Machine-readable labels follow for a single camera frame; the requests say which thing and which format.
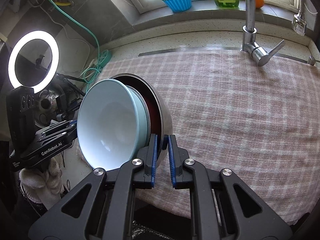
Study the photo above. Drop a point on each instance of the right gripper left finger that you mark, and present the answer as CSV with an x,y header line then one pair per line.
x,y
101,206

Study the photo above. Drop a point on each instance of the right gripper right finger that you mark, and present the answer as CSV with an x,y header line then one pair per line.
x,y
222,206

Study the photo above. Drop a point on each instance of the light blue ceramic bowl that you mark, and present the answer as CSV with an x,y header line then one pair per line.
x,y
112,125

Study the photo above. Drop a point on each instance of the large stainless steel bowl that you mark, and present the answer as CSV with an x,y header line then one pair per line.
x,y
166,121

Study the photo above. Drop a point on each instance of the red steel bowl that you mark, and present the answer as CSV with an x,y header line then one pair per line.
x,y
145,91

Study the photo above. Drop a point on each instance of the left white gloved hand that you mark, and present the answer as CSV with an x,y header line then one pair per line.
x,y
43,187

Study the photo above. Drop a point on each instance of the black tripod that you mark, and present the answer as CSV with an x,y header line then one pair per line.
x,y
64,78

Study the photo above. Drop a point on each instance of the pink plaid cloth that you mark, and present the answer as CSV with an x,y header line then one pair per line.
x,y
261,122

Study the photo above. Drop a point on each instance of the blue ribbed plastic cup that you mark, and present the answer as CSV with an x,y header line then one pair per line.
x,y
178,5

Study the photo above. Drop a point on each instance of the orange fruit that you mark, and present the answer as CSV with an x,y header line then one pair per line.
x,y
259,4

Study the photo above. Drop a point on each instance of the teal hose reel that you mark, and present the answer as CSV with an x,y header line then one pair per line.
x,y
104,58

